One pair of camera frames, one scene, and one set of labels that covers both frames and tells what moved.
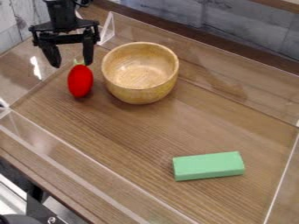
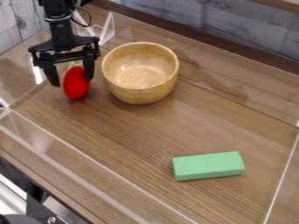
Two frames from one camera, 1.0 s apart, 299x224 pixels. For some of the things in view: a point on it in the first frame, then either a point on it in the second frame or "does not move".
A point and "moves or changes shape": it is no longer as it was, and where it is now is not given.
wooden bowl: (140, 71) does not move
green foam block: (209, 166) does not move
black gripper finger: (89, 51) -> (89, 63)
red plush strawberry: (81, 80) moves or changes shape
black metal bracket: (35, 199) does not move
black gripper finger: (53, 54) -> (51, 71)
